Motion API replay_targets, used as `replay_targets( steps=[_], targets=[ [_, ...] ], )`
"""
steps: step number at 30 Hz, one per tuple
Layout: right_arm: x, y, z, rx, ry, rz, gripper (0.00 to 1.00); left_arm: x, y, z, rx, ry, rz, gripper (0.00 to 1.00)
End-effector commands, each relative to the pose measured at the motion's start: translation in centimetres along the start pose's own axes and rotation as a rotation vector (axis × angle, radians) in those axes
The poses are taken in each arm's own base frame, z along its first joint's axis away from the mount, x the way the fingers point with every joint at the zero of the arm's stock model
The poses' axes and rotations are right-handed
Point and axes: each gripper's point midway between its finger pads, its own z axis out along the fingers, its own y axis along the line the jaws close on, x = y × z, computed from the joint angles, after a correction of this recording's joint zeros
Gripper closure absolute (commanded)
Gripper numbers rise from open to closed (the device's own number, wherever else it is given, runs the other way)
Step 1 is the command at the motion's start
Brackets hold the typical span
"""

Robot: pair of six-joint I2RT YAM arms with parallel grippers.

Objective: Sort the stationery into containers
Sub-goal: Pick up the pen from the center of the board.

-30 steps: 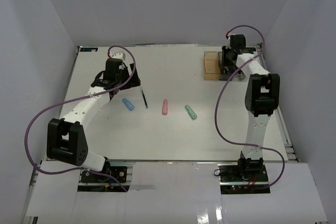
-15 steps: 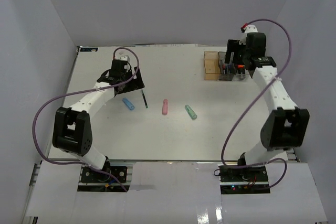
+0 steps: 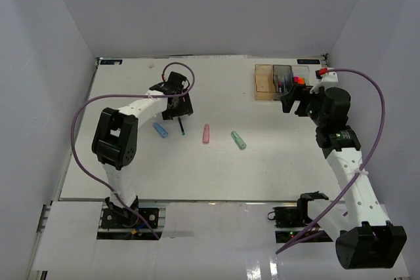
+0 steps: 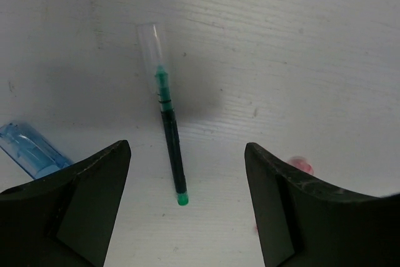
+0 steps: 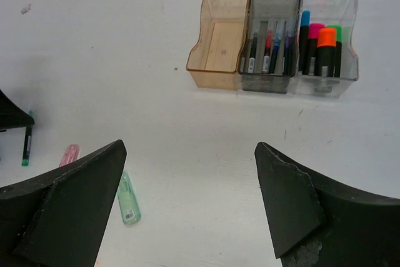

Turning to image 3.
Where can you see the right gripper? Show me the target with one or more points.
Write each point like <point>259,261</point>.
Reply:
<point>297,93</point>

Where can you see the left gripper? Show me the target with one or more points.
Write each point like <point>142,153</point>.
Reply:
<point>186,108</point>

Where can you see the blue pen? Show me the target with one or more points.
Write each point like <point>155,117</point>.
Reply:
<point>288,83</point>

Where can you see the green pen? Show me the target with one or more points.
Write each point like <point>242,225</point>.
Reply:
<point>181,126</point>

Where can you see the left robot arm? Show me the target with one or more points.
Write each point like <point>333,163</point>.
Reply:
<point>116,135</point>

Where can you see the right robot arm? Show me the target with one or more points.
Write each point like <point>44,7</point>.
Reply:
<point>364,237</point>

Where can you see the grey transparent container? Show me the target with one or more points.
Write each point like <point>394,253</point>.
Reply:
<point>280,72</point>

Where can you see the right blue table label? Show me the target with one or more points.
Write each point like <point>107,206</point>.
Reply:
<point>305,61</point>

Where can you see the blue table label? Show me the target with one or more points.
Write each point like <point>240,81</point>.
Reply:
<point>305,61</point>
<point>111,62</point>

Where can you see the pink correction tape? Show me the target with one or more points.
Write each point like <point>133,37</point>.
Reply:
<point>206,134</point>

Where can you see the left blue table label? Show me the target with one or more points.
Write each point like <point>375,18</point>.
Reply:
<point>111,62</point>

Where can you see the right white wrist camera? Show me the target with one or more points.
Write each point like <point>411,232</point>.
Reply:
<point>328,80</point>

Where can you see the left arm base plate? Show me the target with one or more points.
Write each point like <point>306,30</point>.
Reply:
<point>110,228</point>

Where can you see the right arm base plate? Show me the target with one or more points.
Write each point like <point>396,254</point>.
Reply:
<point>288,224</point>

